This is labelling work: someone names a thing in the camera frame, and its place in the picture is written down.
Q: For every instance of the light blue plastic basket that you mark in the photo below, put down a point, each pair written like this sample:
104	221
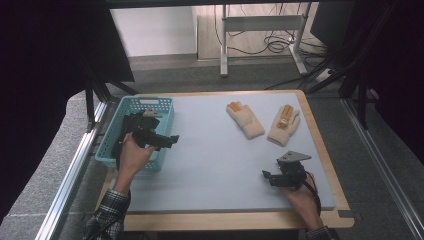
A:
165	116

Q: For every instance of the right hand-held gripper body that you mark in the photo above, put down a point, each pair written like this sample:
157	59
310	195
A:
292	175

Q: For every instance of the cream knitted glove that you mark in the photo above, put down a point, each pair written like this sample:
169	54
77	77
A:
281	131
246	121

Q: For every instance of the black curtain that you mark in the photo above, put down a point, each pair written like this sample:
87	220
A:
43	66
400	66

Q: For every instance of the aluminium rail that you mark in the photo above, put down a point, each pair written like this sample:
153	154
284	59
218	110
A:
71	170
383	170

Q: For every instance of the white metal desk frame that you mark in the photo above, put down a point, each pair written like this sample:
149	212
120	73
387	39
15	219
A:
263	23

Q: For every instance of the person's right hand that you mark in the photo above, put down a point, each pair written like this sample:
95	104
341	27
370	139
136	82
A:
305	203

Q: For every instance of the black metal stand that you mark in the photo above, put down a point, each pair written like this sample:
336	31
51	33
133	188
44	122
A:
89	106
361	96

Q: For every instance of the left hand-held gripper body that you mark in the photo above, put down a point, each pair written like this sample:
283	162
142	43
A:
145	128

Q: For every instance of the grey foam mat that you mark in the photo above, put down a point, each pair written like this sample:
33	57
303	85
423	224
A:
216	173

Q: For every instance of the person's left hand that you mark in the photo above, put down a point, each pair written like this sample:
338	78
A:
133	158

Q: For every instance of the white power strip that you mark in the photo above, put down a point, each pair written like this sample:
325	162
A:
323	75

